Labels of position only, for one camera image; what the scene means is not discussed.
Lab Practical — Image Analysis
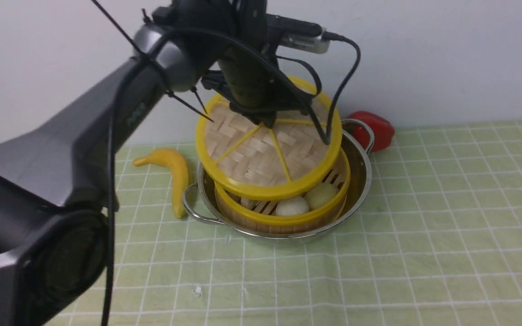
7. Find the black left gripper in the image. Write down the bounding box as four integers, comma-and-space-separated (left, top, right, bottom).
201, 0, 317, 128

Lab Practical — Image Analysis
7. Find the yellow woven bamboo steamer lid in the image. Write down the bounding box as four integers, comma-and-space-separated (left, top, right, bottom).
195, 94, 342, 201

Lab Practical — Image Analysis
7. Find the yellow-rimmed bamboo steamer basket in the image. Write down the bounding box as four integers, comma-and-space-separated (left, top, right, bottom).
215, 150, 350, 235

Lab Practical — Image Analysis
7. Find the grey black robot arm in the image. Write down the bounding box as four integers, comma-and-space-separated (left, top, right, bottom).
0, 0, 324, 326

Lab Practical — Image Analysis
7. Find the stainless steel pot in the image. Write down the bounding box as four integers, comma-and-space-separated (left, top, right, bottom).
182, 119, 376, 246

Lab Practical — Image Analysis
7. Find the yellow banana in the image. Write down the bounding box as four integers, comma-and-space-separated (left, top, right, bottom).
133, 147, 191, 219

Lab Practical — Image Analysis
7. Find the white round bun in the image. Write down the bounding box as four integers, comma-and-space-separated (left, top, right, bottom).
274, 196, 310, 216

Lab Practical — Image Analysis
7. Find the red bell pepper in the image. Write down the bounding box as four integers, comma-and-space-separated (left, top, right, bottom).
343, 110, 395, 153

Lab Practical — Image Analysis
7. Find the green checkered tablecloth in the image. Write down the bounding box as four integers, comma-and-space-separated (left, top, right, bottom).
0, 119, 522, 326

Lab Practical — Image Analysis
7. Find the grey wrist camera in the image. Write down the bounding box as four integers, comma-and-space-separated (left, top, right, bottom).
266, 14, 329, 54

